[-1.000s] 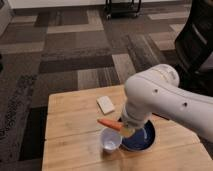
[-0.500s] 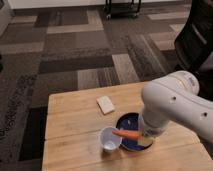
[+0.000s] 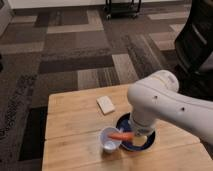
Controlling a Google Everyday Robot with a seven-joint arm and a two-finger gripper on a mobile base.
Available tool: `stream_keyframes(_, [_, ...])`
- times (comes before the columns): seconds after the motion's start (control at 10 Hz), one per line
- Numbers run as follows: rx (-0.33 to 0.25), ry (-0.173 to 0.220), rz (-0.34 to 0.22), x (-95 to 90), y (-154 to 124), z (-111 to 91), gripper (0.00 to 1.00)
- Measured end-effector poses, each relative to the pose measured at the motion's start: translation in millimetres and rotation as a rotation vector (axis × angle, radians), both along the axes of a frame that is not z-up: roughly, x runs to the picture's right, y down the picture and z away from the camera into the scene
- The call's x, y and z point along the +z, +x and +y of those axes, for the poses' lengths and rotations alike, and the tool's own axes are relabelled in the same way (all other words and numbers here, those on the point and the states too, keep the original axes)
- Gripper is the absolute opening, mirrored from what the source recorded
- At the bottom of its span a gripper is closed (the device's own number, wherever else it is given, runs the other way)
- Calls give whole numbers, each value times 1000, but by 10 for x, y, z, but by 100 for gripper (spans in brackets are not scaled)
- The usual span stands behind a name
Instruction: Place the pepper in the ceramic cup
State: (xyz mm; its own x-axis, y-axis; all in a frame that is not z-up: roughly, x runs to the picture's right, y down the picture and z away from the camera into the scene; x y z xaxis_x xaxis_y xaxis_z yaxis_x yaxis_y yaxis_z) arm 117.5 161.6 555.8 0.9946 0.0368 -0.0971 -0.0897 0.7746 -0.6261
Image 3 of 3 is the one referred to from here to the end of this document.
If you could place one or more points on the black office chair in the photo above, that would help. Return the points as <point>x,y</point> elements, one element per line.
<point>194,46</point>

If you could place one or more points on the beige sponge block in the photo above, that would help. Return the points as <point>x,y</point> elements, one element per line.
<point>105,104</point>

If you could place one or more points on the orange red pepper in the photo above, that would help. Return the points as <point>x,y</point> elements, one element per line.
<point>126,136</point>

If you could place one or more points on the white ceramic cup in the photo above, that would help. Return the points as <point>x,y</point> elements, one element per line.
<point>107,144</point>

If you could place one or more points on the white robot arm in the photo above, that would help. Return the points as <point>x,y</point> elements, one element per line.
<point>156,97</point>

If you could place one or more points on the dark blue plate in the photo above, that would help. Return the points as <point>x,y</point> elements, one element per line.
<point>123,125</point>

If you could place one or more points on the black rolling cart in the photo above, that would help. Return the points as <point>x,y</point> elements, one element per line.
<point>131,8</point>

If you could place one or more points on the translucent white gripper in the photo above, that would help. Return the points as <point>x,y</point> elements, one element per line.
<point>142,130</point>

